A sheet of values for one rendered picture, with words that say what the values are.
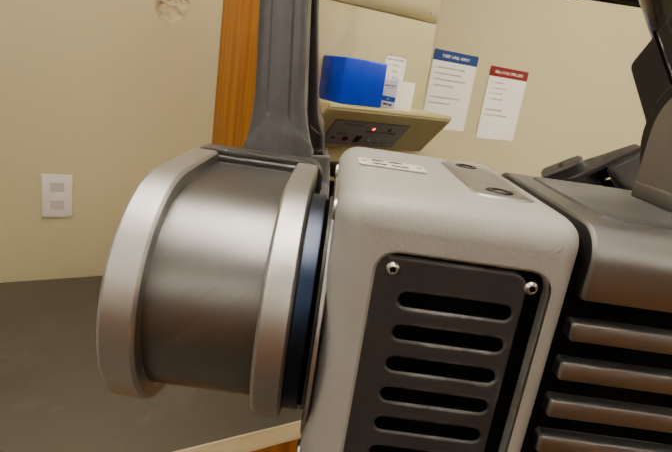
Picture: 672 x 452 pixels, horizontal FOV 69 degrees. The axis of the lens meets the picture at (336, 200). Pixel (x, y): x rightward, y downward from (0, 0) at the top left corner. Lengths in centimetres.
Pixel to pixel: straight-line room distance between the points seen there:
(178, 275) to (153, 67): 121
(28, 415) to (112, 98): 76
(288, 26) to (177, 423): 72
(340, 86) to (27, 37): 76
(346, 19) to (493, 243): 94
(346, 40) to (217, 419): 80
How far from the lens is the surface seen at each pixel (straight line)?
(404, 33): 119
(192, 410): 100
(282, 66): 46
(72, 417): 102
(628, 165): 89
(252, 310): 22
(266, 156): 32
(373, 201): 19
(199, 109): 145
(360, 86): 101
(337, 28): 110
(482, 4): 194
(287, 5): 48
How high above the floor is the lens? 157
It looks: 14 degrees down
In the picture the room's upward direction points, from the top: 9 degrees clockwise
